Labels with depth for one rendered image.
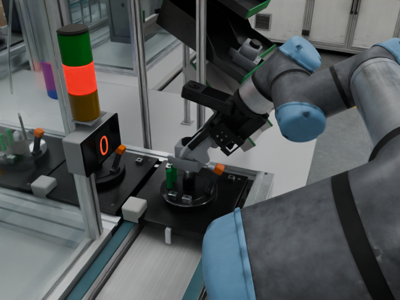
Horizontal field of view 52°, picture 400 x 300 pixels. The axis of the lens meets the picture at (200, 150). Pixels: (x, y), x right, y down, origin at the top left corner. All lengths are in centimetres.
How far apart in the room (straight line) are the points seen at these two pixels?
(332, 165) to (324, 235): 266
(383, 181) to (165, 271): 66
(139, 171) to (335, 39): 402
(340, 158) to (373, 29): 211
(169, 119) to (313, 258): 130
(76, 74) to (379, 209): 53
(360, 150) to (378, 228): 289
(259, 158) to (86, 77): 78
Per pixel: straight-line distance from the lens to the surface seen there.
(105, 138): 78
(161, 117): 159
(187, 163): 93
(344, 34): 489
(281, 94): 70
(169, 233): 93
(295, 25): 498
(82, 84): 71
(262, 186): 108
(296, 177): 129
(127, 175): 109
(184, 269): 91
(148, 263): 93
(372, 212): 30
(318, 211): 32
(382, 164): 33
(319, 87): 68
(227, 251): 34
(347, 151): 315
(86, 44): 70
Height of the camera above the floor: 160
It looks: 33 degrees down
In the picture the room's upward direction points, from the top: straight up
